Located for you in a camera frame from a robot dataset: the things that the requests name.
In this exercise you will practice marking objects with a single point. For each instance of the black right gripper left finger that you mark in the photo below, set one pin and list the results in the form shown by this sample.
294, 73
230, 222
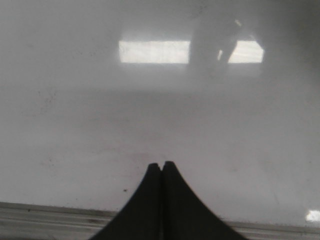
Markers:
139, 219

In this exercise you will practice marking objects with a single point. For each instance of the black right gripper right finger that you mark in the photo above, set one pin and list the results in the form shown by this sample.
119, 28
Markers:
185, 217

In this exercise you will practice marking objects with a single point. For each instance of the white whiteboard with metal frame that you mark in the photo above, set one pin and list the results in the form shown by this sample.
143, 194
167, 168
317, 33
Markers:
93, 91

